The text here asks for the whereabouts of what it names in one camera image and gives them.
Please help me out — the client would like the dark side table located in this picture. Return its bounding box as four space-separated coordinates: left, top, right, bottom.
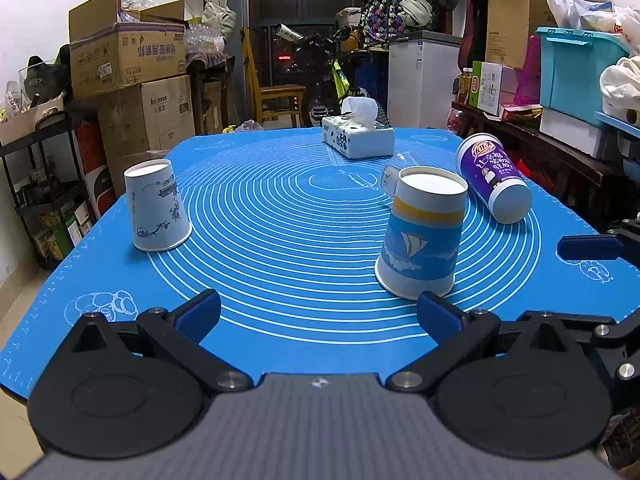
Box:
186 52 237 136

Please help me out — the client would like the purple paper cup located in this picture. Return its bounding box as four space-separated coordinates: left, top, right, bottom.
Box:
455 133 532 225

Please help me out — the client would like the pink bag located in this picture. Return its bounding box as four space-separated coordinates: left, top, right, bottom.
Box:
515 35 544 107

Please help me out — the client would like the white chest freezer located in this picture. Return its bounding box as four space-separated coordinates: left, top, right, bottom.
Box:
387 30 464 134

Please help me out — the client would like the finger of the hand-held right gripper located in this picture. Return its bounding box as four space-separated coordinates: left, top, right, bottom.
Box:
556 219 640 262
557 307 640 403

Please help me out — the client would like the pile of clothes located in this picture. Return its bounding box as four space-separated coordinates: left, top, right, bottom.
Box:
359 0 447 49

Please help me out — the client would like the bicycle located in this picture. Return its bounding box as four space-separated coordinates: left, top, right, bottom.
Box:
272 22 375 129

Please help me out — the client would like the open cardboard box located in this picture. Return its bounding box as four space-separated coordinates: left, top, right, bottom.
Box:
68 0 187 101

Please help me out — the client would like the tall cardboard box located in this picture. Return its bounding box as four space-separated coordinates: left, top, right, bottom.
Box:
485 0 552 69

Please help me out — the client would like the red and white box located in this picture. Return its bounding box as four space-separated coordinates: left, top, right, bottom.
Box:
75 122 117 217

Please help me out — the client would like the black shelf trolley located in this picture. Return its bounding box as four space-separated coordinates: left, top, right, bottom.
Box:
0 110 101 267

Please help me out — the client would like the white cloth bag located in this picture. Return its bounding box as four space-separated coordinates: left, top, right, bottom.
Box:
599 56 640 127

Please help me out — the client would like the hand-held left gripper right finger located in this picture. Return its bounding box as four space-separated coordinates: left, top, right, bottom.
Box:
387 291 571 394

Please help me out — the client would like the wooden chair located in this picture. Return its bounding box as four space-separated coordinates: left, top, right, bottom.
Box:
242 27 307 129

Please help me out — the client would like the teal plastic storage box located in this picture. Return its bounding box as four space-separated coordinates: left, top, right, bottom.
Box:
535 26 632 129

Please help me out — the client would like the white tissue box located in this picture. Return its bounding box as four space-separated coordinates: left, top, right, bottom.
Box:
321 96 395 160

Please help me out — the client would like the pack of plastic bottles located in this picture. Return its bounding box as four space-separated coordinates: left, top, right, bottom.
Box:
184 21 227 55

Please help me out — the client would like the small white card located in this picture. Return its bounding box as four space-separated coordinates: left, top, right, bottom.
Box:
381 165 401 197

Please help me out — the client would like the white-faced cardboard box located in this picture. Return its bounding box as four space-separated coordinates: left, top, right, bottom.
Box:
97 75 196 154

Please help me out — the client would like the white cup with blue print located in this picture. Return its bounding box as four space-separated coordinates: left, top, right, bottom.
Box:
123 159 193 253

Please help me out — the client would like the blue sailboat paper cup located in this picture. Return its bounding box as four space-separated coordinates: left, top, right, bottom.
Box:
374 166 469 302

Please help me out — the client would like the white plastic bag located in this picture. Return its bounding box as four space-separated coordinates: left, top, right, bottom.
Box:
543 0 640 37

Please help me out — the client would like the dark wooden sideboard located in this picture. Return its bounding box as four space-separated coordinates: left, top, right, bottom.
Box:
449 101 628 213

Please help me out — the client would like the black bag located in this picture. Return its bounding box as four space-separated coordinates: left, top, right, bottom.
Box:
21 55 70 107

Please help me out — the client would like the drink bottle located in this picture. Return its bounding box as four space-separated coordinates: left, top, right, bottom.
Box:
457 67 474 106

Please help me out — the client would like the green and white carton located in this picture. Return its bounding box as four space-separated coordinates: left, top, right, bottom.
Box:
471 61 519 116

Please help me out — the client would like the blue silicone mat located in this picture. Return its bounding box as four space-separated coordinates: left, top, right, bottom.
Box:
0 127 640 397

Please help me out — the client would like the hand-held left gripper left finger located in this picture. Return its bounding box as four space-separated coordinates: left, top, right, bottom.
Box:
69 289 254 394

